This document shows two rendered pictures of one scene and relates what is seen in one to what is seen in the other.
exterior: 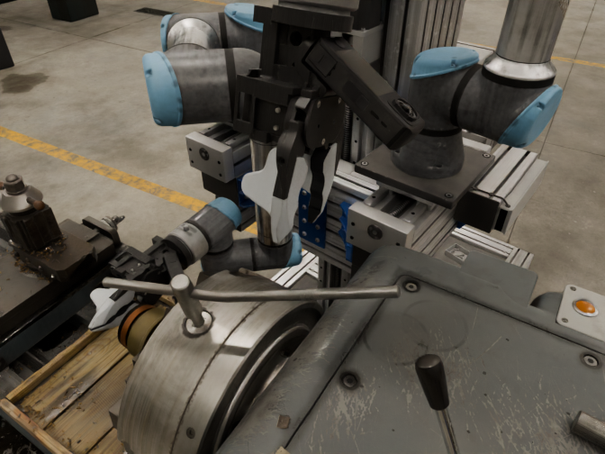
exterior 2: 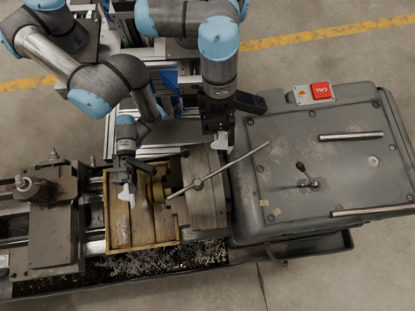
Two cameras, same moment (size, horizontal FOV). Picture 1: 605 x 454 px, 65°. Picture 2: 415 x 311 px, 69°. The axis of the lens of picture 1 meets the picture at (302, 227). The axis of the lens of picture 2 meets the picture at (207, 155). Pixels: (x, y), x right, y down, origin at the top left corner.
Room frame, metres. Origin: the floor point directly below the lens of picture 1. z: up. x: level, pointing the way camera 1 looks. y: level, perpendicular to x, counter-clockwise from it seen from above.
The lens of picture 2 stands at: (0.18, 0.24, 2.17)
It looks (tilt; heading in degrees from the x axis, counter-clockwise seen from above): 71 degrees down; 322
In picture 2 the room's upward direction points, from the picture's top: 3 degrees counter-clockwise
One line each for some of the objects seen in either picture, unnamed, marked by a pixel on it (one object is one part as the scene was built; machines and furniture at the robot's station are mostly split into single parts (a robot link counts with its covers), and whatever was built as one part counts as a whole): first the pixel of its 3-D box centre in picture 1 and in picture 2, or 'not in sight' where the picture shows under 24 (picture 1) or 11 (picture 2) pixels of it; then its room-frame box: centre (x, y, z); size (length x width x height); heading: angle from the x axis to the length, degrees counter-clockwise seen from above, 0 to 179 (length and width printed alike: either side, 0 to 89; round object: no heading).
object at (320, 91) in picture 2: not in sight; (320, 91); (0.35, -0.39, 1.26); 0.06 x 0.06 x 0.02; 58
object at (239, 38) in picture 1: (248, 35); (48, 9); (1.19, 0.13, 1.33); 0.13 x 0.12 x 0.14; 100
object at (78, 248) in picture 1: (50, 251); (54, 192); (0.77, 0.55, 0.99); 0.20 x 0.10 x 0.05; 58
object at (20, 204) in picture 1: (19, 195); (26, 185); (0.79, 0.57, 1.13); 0.08 x 0.08 x 0.03
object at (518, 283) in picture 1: (493, 286); (271, 101); (0.43, -0.25, 1.24); 0.09 x 0.08 x 0.03; 58
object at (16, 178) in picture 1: (13, 182); (21, 182); (0.79, 0.57, 1.17); 0.04 x 0.04 x 0.03
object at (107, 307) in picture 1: (103, 300); (126, 195); (0.54, 0.33, 1.09); 0.09 x 0.06 x 0.03; 146
